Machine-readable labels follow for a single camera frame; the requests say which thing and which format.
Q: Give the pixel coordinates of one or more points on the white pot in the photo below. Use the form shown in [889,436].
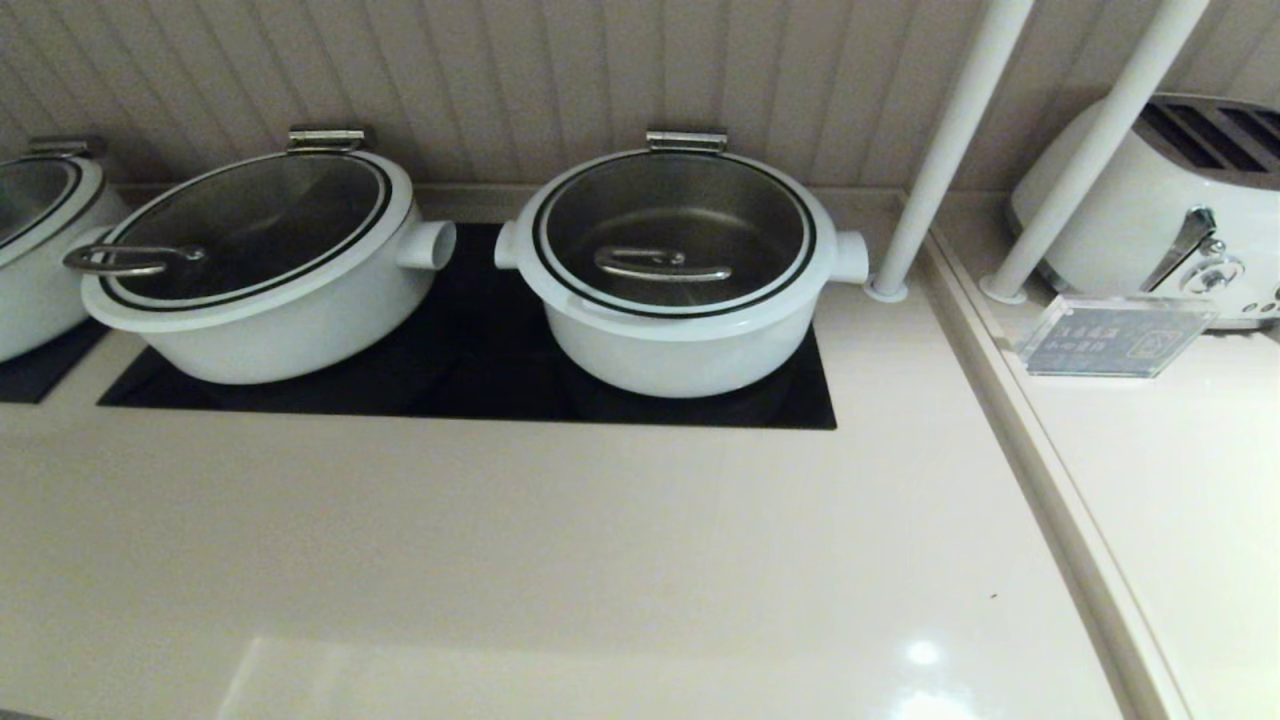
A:
[300,340]
[40,310]
[680,365]

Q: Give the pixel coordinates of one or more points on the black glass cooktop panel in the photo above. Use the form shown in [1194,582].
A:
[40,375]
[480,385]

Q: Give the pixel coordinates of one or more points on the white round pole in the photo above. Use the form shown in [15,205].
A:
[950,140]
[1090,150]

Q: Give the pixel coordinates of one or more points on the clear acrylic sign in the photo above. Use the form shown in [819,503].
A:
[1110,340]

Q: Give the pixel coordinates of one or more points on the white toaster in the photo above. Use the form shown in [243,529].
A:
[1130,230]

